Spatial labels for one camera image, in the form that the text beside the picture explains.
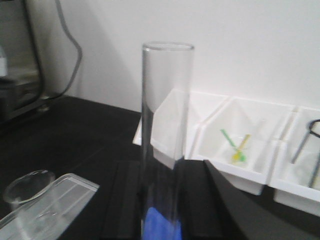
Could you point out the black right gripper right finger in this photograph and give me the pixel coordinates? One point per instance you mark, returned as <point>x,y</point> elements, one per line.
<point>211,208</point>

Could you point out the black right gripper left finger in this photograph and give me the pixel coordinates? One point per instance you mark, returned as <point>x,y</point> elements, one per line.
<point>122,219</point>

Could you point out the clear glass test tube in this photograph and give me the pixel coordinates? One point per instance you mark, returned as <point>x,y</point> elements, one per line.
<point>166,76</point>

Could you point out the blue plastic tray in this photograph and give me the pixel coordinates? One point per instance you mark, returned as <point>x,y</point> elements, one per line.
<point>157,227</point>

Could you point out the yellow plastic spatula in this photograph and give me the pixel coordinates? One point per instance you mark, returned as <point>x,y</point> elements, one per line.
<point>239,156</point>

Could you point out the green plastic spatula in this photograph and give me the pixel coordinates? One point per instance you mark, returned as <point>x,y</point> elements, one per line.
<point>227,137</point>

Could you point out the middle white storage bin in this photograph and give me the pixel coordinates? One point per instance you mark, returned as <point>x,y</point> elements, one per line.
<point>266,122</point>

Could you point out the white storage bin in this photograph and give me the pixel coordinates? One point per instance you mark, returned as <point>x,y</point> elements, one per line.
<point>173,130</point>
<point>266,122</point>
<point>288,188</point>

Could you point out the right white storage bin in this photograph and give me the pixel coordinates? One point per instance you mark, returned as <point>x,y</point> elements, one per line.
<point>288,188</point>

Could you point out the left white storage bin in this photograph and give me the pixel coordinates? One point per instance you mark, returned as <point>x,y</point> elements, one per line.
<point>173,130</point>

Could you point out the clear glass beaker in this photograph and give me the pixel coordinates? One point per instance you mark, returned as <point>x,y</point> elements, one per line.
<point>30,198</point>

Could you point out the metal equipment box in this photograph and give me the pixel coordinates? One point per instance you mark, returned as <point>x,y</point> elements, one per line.
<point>22,82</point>

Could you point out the black wire tripod stand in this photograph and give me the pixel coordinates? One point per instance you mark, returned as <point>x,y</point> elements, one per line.
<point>306,159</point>

